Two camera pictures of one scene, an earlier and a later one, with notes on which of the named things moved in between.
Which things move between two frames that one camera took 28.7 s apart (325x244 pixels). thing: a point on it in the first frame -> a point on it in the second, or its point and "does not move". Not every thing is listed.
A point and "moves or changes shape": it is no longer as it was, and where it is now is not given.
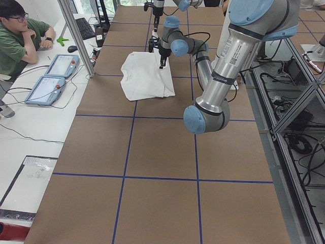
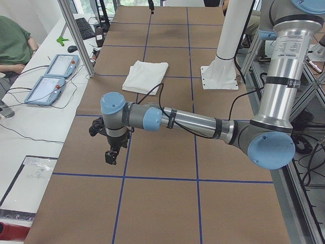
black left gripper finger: [163, 61] -> [110, 156]
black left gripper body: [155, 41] -> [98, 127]
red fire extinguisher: [12, 232] does not move
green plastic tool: [60, 39] does not move
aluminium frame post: [78, 36] does not move
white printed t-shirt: [141, 78] moves or changes shape
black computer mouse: [72, 48] does not move
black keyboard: [85, 30] does not move
